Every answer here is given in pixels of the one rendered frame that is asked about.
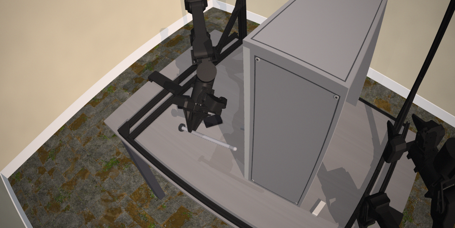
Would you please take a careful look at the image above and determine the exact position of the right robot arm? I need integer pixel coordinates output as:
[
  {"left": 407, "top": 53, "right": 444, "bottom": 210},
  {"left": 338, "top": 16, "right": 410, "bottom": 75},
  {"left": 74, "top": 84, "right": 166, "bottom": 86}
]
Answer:
[{"left": 184, "top": 0, "right": 227, "bottom": 113}]

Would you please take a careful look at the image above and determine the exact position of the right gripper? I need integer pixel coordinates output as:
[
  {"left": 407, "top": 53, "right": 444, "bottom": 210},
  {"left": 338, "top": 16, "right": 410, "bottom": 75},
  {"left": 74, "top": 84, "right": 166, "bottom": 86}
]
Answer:
[{"left": 172, "top": 81, "right": 222, "bottom": 133}]

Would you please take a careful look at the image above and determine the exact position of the beige rectangular block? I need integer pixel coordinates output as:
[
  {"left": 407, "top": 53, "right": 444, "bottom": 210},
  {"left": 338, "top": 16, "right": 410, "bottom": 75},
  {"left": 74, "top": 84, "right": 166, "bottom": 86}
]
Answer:
[{"left": 312, "top": 201, "right": 326, "bottom": 217}]

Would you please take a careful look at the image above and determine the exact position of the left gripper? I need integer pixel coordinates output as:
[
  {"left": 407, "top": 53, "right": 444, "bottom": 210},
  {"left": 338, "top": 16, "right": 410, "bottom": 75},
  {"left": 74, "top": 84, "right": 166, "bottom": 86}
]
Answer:
[{"left": 383, "top": 114, "right": 445, "bottom": 173}]

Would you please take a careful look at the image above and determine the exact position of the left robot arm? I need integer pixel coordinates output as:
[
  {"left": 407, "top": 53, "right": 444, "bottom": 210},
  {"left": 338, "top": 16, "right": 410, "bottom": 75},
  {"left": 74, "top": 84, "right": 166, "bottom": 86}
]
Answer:
[{"left": 355, "top": 120, "right": 455, "bottom": 228}]

